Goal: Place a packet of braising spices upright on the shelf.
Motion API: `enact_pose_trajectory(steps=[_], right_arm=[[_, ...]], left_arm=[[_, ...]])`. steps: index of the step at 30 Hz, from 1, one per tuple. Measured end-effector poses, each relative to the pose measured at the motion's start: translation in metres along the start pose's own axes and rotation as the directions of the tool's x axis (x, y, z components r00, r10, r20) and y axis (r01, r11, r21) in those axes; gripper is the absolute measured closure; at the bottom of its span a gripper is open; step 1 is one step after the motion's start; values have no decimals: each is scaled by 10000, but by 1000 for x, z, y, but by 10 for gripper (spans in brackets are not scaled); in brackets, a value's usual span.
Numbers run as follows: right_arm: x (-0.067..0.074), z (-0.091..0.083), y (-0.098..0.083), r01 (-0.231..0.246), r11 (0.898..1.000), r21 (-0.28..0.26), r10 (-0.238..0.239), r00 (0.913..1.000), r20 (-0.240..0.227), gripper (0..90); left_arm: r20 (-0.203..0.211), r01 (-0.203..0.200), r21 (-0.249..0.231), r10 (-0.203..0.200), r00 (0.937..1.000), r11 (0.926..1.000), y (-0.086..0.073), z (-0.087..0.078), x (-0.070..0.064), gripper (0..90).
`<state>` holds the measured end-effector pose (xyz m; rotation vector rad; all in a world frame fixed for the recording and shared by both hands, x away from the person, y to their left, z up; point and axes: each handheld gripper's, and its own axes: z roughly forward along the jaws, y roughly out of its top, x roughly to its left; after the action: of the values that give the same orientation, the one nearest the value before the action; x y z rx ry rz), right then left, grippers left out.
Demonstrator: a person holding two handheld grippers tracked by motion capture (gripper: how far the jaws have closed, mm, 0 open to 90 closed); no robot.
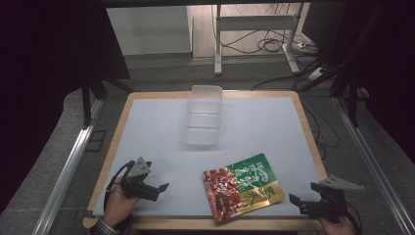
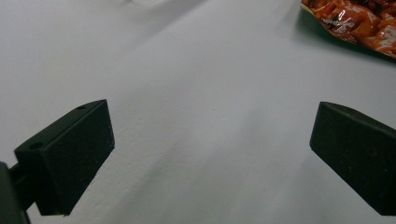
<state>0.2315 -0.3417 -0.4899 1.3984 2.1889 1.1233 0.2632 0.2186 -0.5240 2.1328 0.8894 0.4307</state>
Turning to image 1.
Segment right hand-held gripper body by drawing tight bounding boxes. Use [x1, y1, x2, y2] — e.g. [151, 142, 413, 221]
[305, 174, 365, 224]

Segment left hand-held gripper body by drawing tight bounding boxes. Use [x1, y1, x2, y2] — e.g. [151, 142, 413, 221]
[119, 156, 161, 201]

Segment red and green snack packet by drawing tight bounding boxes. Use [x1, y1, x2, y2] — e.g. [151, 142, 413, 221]
[203, 152, 286, 224]

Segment clear plastic container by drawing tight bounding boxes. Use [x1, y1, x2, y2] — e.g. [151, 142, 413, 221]
[182, 84, 224, 147]

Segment person's right hand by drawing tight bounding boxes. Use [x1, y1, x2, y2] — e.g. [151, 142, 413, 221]
[316, 214, 358, 235]

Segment person's left hand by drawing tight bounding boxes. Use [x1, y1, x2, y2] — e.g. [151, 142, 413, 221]
[103, 177, 142, 229]

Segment black metal stand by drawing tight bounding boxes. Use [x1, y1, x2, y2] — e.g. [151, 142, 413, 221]
[80, 72, 135, 129]
[295, 6, 386, 128]

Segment white power strip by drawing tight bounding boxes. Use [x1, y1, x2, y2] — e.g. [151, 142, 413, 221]
[306, 67, 326, 82]

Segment dark curtain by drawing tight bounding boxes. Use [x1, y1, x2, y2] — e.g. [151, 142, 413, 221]
[302, 0, 415, 165]
[0, 0, 131, 213]

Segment grey cabinet panel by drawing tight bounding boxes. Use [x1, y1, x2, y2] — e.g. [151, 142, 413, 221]
[105, 5, 194, 57]

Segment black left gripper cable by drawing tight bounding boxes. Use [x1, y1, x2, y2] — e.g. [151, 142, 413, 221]
[103, 160, 136, 213]

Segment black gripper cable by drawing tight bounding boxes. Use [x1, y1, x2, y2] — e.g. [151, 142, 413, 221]
[345, 201, 364, 235]
[103, 160, 136, 213]

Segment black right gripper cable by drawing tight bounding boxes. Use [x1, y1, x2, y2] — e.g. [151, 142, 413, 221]
[345, 201, 364, 235]

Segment thin black floor cables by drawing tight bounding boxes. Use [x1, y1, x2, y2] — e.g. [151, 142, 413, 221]
[301, 96, 342, 162]

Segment aluminium rail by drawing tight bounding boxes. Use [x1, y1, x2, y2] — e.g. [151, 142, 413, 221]
[31, 97, 106, 235]
[332, 96, 415, 235]

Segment tangled black floor cables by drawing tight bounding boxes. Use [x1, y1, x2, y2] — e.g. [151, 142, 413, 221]
[221, 3, 319, 56]

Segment white metal desk frame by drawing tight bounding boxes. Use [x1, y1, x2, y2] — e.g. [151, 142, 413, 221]
[213, 3, 307, 76]

